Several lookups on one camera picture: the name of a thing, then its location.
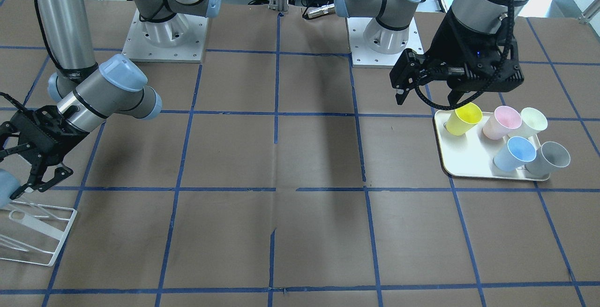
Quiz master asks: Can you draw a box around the cream plastic tray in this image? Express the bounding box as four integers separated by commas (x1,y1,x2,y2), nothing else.
433,110,550,181

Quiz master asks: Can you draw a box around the white wire cup rack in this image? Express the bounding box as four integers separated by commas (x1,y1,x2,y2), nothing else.
1,197,77,266

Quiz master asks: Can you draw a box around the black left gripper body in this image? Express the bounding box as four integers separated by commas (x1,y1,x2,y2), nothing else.
390,12,524,106

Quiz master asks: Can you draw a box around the light blue plastic cup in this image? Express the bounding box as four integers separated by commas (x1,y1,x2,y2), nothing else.
493,136,537,171

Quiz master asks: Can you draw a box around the black braided cable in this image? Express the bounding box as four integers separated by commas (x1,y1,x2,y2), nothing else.
415,0,514,111

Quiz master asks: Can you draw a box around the pink plastic cup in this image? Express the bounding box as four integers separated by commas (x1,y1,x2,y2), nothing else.
482,105,522,140

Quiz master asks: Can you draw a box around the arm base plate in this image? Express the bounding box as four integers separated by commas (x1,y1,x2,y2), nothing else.
346,17,424,68
122,11,210,63

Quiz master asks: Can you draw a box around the yellow plastic cup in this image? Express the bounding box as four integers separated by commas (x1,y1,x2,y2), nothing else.
445,103,483,136

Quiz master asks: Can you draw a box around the grey plastic cup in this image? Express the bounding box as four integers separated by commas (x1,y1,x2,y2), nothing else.
525,141,571,175

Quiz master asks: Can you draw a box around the pale green plastic cup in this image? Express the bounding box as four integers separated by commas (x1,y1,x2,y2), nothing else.
509,107,548,138

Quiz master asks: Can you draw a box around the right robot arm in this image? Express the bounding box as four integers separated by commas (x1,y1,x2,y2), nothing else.
1,0,222,200

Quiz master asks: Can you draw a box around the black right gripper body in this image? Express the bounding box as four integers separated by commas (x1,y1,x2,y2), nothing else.
0,105,88,193

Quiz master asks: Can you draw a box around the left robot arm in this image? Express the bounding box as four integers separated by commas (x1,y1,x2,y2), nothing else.
334,0,529,110

